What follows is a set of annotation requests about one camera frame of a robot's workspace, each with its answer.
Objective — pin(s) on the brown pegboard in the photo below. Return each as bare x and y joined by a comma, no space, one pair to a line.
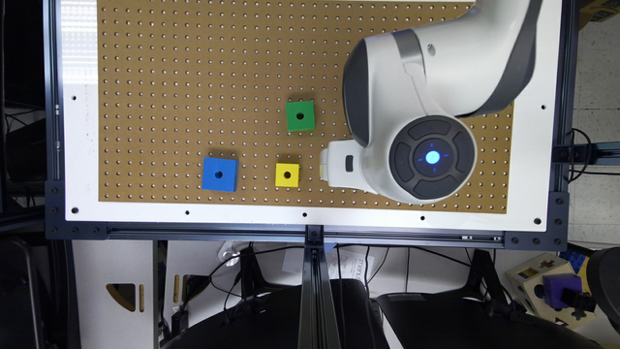
183,80

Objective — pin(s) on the dark aluminium table frame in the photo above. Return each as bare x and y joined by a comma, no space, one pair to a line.
537,215

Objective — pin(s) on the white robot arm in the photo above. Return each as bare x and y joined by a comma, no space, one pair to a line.
406,93

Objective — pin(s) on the white paper manual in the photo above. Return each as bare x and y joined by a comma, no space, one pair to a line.
342,262

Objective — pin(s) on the black chair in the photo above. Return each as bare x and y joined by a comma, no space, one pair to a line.
275,324
439,321

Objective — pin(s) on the green cube with hole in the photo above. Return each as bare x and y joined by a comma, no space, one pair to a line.
300,116

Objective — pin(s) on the blue cube with hole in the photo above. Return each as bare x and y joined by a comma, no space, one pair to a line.
219,174

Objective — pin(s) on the yellow cube with hole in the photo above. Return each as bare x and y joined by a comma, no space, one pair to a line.
286,175

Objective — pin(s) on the purple block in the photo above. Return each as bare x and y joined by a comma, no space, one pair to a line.
554,286

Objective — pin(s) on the white cabinet panel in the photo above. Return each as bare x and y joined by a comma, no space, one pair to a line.
116,293

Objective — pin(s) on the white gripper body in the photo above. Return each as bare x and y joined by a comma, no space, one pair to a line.
340,166

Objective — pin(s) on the black chair right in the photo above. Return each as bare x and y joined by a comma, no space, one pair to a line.
439,321

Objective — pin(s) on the beige shape sorter box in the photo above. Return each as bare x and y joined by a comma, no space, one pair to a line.
527,279

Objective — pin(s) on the black chair left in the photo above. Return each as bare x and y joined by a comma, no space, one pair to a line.
275,324

